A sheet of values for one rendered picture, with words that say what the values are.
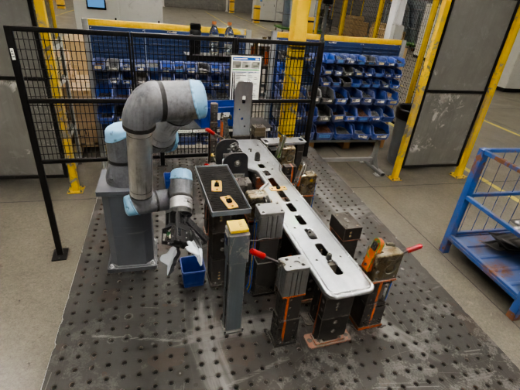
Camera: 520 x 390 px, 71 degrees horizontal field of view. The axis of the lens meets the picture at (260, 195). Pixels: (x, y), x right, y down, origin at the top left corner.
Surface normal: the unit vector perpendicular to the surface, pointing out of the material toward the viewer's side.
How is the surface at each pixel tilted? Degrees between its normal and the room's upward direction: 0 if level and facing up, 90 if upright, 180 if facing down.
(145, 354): 0
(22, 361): 0
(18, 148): 92
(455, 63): 92
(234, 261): 90
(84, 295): 0
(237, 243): 90
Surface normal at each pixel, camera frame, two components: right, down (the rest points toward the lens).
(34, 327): 0.08, -0.87
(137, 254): 0.23, 0.49
